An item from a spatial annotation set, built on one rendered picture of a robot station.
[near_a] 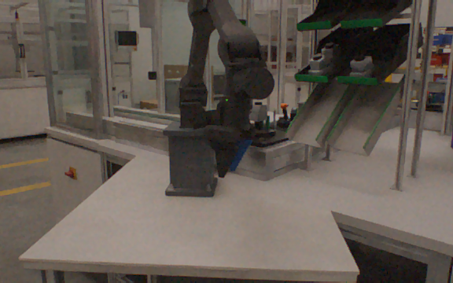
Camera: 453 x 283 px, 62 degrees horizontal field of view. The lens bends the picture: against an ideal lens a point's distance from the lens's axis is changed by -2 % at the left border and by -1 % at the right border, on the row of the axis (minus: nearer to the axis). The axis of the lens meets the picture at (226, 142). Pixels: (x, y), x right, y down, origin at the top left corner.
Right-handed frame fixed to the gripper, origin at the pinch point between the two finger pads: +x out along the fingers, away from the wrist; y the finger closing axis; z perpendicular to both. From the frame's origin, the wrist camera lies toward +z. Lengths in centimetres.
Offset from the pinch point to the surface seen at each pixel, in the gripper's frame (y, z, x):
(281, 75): -191, 18, -31
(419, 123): -67, -47, -11
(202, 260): 1.9, 2.3, 21.8
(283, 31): -188, 21, -60
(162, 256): 2.8, 10.9, 22.8
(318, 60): -48, -12, -27
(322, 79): -48, -14, -21
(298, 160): -71, -9, 8
